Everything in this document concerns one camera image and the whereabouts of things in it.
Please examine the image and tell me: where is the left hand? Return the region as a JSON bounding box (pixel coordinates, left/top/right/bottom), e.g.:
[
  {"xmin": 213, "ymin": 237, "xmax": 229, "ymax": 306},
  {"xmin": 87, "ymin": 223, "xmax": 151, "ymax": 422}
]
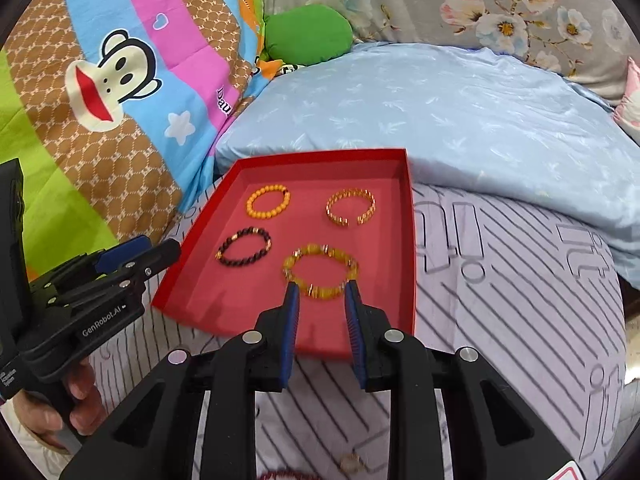
[{"xmin": 13, "ymin": 358, "xmax": 106, "ymax": 450}]

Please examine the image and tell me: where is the light blue quilt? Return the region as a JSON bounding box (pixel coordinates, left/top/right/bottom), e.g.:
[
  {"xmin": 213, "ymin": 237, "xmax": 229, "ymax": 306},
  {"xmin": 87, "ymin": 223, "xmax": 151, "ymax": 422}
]
[{"xmin": 214, "ymin": 44, "xmax": 639, "ymax": 283}]

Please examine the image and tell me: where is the dark red bead bracelet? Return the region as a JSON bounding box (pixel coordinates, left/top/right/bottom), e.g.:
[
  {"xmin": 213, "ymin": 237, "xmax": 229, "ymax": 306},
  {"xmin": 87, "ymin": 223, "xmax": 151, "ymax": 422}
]
[{"xmin": 214, "ymin": 225, "xmax": 272, "ymax": 268}]

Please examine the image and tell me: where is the orange bead bracelet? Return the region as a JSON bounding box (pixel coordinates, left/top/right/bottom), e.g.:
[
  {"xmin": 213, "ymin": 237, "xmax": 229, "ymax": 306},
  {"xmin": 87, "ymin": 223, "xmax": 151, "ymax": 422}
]
[{"xmin": 245, "ymin": 184, "xmax": 292, "ymax": 220}]

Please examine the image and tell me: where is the maroon bead bracelet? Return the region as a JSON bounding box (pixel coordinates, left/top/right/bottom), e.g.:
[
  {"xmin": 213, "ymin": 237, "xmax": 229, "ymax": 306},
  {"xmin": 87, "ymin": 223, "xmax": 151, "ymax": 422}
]
[{"xmin": 257, "ymin": 468, "xmax": 321, "ymax": 480}]

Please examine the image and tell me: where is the yellow amber bead bracelet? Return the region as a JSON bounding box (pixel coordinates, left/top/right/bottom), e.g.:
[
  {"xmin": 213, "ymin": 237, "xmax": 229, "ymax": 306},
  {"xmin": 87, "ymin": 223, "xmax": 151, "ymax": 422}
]
[{"xmin": 282, "ymin": 242, "xmax": 360, "ymax": 302}]

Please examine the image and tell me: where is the pink cartoon cat pillow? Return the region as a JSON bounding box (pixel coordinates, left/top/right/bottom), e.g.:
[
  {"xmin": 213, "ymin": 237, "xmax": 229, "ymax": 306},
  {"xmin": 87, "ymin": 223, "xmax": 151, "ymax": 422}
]
[{"xmin": 613, "ymin": 58, "xmax": 640, "ymax": 144}]

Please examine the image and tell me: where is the colourful monkey cartoon quilt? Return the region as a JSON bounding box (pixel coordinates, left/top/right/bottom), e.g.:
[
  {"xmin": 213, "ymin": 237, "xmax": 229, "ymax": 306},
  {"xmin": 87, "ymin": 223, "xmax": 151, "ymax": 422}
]
[{"xmin": 1, "ymin": 0, "xmax": 273, "ymax": 278}]

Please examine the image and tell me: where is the small gold ring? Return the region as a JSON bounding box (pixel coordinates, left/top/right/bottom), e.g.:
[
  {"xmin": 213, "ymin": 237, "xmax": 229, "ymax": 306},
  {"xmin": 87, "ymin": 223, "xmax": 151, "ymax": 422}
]
[{"xmin": 338, "ymin": 453, "xmax": 368, "ymax": 476}]

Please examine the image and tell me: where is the green plush cushion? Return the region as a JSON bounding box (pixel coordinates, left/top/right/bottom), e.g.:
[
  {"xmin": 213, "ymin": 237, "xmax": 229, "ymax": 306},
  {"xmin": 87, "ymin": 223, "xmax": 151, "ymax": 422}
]
[{"xmin": 265, "ymin": 3, "xmax": 352, "ymax": 66}]

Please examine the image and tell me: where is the gold chain cuff bracelet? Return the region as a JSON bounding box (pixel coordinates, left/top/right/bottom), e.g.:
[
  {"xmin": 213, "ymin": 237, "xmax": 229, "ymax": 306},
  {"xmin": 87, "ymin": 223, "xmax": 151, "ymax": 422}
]
[{"xmin": 325, "ymin": 187, "xmax": 377, "ymax": 228}]

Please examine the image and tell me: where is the red jewelry tray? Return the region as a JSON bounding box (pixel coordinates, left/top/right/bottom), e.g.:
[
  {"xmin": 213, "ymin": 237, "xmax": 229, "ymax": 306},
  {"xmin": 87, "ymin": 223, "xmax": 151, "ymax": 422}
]
[{"xmin": 152, "ymin": 148, "xmax": 416, "ymax": 360}]

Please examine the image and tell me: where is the grey floral bedsheet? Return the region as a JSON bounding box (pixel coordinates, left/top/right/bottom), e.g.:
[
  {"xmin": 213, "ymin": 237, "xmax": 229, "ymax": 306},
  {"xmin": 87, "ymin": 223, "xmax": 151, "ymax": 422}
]
[{"xmin": 262, "ymin": 0, "xmax": 639, "ymax": 103}]

